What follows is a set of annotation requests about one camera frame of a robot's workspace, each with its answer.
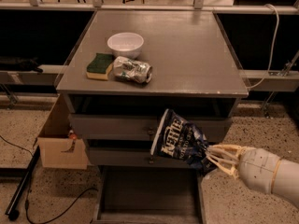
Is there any white bowl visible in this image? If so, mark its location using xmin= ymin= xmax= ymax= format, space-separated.
xmin=107 ymin=33 xmax=144 ymax=59

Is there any grey drawer cabinet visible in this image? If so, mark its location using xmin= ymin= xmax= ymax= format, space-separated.
xmin=55 ymin=9 xmax=249 ymax=170

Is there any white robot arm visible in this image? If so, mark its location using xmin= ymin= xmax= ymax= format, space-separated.
xmin=206 ymin=144 xmax=299 ymax=207

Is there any black bar on floor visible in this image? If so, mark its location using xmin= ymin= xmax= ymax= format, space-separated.
xmin=1 ymin=147 xmax=40 ymax=221

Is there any top grey drawer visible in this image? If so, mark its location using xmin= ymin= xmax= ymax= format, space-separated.
xmin=69 ymin=114 xmax=233 ymax=143

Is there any black object on rail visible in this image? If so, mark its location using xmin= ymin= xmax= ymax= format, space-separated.
xmin=0 ymin=56 xmax=43 ymax=73

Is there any middle grey drawer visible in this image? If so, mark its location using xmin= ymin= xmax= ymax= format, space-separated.
xmin=86 ymin=147 xmax=192 ymax=169

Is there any black floor cable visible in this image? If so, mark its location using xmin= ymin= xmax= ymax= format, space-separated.
xmin=0 ymin=135 xmax=99 ymax=224

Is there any metal frame rail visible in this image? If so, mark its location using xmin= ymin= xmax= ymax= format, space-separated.
xmin=0 ymin=0 xmax=299 ymax=15

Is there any bottom open grey drawer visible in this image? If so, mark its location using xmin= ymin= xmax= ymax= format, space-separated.
xmin=92 ymin=166 xmax=206 ymax=224

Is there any crushed silver can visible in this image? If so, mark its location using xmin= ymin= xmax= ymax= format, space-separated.
xmin=113 ymin=56 xmax=152 ymax=84

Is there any white hanging cable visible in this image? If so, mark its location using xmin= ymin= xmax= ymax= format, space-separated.
xmin=248 ymin=3 xmax=280 ymax=91

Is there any blue Kettle chip bag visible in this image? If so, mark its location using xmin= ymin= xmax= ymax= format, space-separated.
xmin=150 ymin=109 xmax=216 ymax=175

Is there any green yellow sponge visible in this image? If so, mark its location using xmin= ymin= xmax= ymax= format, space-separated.
xmin=86 ymin=53 xmax=114 ymax=80

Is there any cardboard box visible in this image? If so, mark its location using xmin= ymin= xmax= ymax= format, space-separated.
xmin=36 ymin=95 xmax=89 ymax=170

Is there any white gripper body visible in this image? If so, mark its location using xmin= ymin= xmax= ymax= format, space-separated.
xmin=238 ymin=148 xmax=280 ymax=194

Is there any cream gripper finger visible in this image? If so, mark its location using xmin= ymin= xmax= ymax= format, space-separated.
xmin=206 ymin=144 xmax=254 ymax=161
xmin=206 ymin=154 xmax=239 ymax=179

